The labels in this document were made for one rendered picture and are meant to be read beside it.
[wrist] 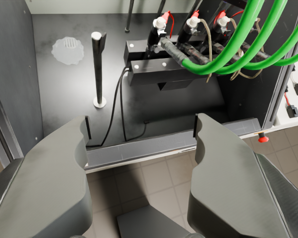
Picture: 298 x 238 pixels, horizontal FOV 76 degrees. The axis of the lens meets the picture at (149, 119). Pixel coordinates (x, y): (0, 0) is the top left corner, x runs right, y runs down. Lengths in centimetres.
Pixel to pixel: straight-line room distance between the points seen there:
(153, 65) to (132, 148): 23
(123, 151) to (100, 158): 6
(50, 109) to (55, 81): 9
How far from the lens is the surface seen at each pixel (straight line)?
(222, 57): 26
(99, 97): 57
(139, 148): 48
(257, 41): 33
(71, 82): 66
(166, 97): 67
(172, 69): 55
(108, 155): 47
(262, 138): 86
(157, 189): 148
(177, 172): 152
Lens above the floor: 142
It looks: 70 degrees down
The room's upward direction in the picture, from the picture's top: 40 degrees clockwise
